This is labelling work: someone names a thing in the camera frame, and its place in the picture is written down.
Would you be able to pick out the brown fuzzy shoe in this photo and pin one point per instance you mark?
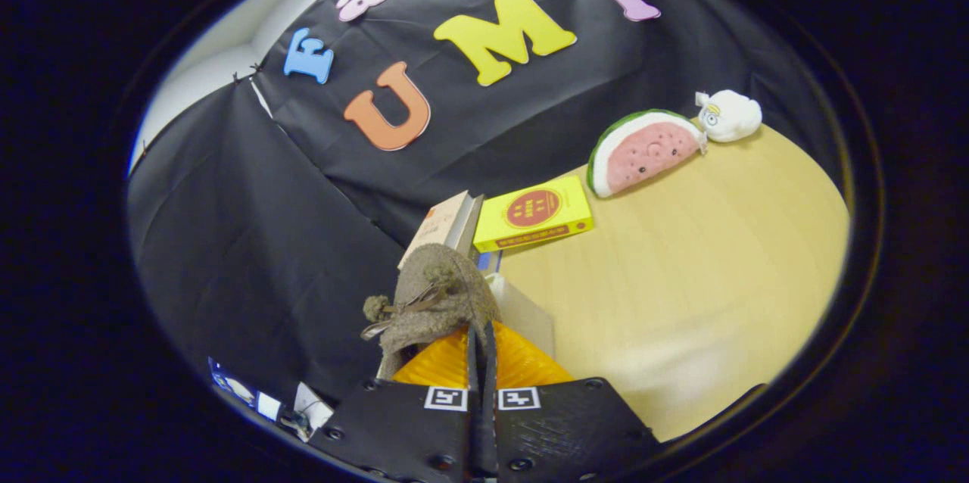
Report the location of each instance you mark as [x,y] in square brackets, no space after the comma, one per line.
[447,301]

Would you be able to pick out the blue book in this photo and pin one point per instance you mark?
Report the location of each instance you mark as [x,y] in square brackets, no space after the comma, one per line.
[488,262]

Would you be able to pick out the laptop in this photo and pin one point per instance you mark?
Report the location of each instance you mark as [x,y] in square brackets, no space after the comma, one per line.
[231,384]

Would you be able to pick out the yellow book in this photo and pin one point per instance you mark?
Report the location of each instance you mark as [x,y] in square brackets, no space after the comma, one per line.
[534,214]

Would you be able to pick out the watermelon slice plush toy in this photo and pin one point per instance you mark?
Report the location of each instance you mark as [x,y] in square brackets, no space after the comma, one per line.
[643,154]

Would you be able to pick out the white side desk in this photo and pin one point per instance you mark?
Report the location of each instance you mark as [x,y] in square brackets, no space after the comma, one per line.
[310,407]

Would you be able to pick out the cream storage box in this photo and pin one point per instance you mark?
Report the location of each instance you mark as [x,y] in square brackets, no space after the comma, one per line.
[530,316]

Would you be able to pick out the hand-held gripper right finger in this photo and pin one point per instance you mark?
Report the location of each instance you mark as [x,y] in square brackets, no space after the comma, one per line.
[568,430]

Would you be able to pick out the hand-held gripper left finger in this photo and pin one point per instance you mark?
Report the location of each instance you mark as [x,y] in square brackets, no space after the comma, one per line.
[409,430]

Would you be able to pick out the grey book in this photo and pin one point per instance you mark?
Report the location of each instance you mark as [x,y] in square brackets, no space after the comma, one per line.
[468,222]

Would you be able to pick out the white plush toy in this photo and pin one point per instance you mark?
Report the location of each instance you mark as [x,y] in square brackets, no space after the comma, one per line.
[730,116]

